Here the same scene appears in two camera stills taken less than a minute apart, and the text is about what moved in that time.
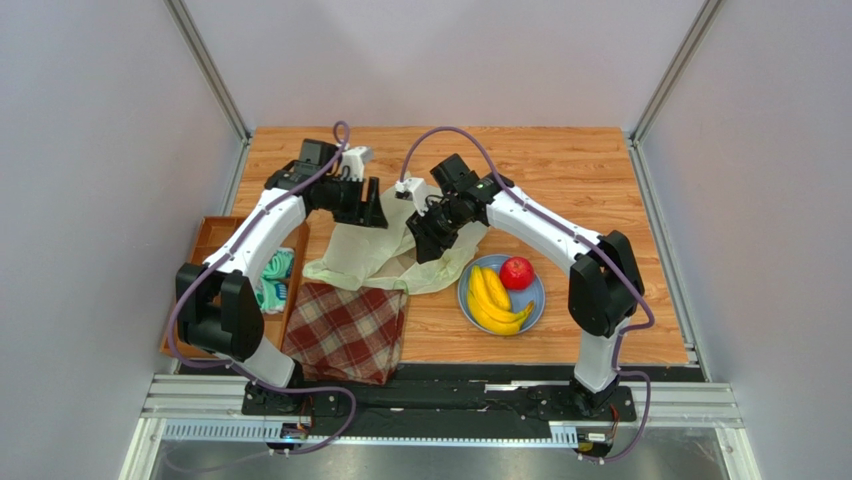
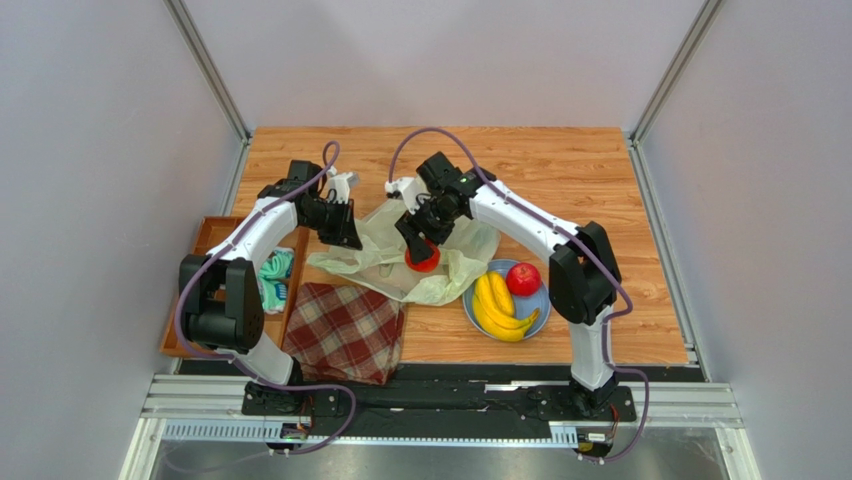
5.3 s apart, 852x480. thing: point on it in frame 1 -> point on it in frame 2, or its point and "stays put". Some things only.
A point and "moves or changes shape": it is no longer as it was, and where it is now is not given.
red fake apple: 517,272 moves or changes shape
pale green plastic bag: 357,255 moves or changes shape
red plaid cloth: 336,333 stays put
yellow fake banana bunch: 488,313 moves or changes shape
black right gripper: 423,232 stays put
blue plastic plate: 521,299 moves or changes shape
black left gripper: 365,213 -> 346,234
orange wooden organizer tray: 212,231 stays put
